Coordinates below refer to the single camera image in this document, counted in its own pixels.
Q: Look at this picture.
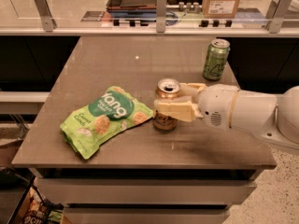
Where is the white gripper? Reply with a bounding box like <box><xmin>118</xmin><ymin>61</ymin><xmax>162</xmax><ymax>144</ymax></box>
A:
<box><xmin>154</xmin><ymin>83</ymin><xmax>239</xmax><ymax>130</ymax></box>

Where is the orange soda can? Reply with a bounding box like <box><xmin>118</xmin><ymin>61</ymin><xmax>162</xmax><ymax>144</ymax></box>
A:
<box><xmin>153</xmin><ymin>78</ymin><xmax>181</xmax><ymax>132</ymax></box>

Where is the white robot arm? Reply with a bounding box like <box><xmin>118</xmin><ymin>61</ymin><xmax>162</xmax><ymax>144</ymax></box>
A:
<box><xmin>154</xmin><ymin>78</ymin><xmax>299</xmax><ymax>154</ymax></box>

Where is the green soda can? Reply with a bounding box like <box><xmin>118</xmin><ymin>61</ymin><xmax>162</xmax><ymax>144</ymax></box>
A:
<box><xmin>203</xmin><ymin>38</ymin><xmax>230</xmax><ymax>80</ymax></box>

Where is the green rice chip bag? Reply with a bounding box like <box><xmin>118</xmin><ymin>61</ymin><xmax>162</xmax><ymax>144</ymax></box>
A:
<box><xmin>60</xmin><ymin>86</ymin><xmax>153</xmax><ymax>160</ymax></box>

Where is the snack bag on floor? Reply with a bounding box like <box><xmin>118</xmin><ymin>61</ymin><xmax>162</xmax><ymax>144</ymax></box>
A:
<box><xmin>20</xmin><ymin>199</ymin><xmax>64</xmax><ymax>224</ymax></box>

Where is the cardboard box with label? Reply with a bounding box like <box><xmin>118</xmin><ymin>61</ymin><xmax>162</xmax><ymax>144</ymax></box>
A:
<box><xmin>202</xmin><ymin>0</ymin><xmax>240</xmax><ymax>19</ymax></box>

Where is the grey upper drawer front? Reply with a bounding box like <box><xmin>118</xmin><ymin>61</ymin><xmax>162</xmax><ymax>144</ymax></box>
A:
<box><xmin>37</xmin><ymin>178</ymin><xmax>256</xmax><ymax>204</ymax></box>

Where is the grey drawer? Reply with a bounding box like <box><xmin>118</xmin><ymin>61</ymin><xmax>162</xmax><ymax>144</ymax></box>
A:
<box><xmin>64</xmin><ymin>208</ymin><xmax>230</xmax><ymax>224</ymax></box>
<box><xmin>37</xmin><ymin>178</ymin><xmax>256</xmax><ymax>204</ymax></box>

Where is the grey lower drawer front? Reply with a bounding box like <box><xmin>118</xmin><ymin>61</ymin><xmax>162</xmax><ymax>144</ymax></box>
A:
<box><xmin>64</xmin><ymin>208</ymin><xmax>230</xmax><ymax>224</ymax></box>

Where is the centre metal bracket post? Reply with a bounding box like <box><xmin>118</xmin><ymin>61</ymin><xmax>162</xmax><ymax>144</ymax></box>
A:
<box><xmin>156</xmin><ymin>0</ymin><xmax>167</xmax><ymax>33</ymax></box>

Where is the metal bracket post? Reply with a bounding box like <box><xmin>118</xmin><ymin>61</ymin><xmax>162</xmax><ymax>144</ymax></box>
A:
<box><xmin>156</xmin><ymin>0</ymin><xmax>167</xmax><ymax>33</ymax></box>
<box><xmin>34</xmin><ymin>0</ymin><xmax>56</xmax><ymax>32</ymax></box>
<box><xmin>266</xmin><ymin>0</ymin><xmax>292</xmax><ymax>34</ymax></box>

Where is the right metal bracket post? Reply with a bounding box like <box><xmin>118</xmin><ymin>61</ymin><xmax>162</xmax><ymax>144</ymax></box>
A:
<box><xmin>266</xmin><ymin>0</ymin><xmax>292</xmax><ymax>34</ymax></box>

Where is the left metal bracket post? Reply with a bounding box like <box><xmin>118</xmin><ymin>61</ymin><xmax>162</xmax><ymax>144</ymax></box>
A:
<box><xmin>34</xmin><ymin>0</ymin><xmax>56</xmax><ymax>32</ymax></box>

